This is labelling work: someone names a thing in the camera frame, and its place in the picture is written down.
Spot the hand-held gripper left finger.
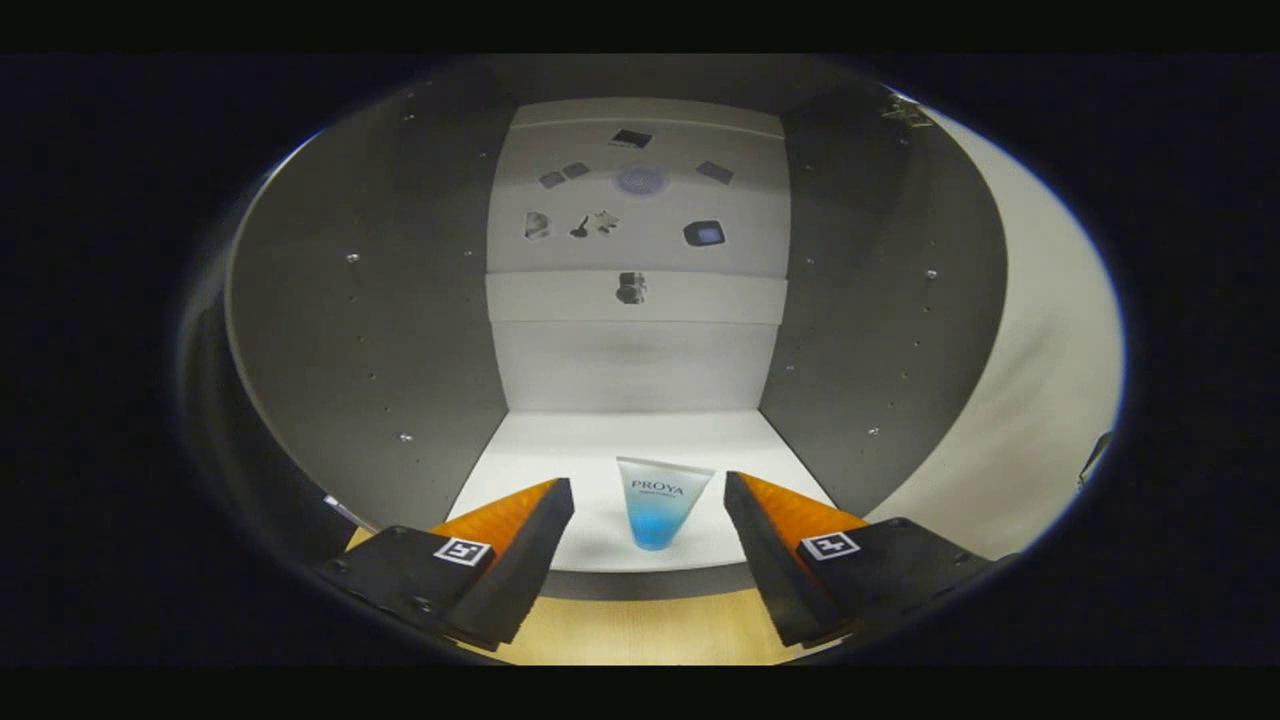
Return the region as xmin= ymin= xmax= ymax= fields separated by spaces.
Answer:
xmin=318 ymin=477 xmax=575 ymax=651

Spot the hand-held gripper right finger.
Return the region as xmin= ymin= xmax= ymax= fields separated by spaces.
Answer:
xmin=724 ymin=471 xmax=1001 ymax=649

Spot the blue cosmetic tube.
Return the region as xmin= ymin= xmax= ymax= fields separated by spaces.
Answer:
xmin=616 ymin=456 xmax=716 ymax=552

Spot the white cabinet shelf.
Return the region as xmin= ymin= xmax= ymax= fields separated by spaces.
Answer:
xmin=445 ymin=410 xmax=836 ymax=573

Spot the grey cabinet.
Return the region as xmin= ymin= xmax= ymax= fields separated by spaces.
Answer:
xmin=225 ymin=55 xmax=1011 ymax=601

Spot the metal door hinge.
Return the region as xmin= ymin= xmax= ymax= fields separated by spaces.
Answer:
xmin=880 ymin=93 xmax=936 ymax=129

